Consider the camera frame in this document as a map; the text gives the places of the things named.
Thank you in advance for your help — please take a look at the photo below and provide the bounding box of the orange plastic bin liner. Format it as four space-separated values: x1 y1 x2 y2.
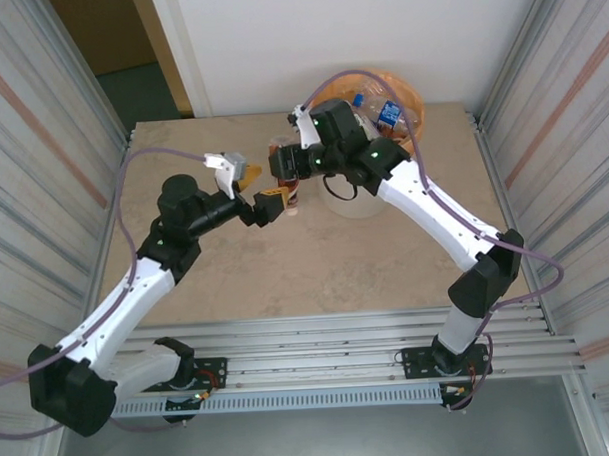
308 66 428 155

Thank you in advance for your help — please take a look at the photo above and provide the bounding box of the brown wooden door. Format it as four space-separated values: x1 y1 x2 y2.
47 0 193 122

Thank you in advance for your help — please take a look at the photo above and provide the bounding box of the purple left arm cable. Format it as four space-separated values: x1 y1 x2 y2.
0 146 217 440

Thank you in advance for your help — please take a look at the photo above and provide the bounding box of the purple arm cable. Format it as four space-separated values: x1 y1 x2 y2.
0 146 217 440
302 62 569 417

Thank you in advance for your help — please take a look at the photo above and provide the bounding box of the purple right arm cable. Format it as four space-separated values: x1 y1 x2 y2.
302 62 569 417

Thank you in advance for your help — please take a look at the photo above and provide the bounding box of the aluminium rail frame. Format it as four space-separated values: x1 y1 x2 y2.
41 300 589 398

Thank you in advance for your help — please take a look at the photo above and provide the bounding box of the white door frame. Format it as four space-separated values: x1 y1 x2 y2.
148 0 215 119

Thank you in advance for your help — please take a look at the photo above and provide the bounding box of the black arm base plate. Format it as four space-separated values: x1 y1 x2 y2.
161 357 229 394
401 342 492 382

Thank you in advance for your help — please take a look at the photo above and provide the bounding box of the base power wire bundle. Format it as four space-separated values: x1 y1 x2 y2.
188 368 227 402
440 361 481 400

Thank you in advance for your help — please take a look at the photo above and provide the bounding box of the white slotted cable duct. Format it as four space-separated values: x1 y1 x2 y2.
112 382 445 419

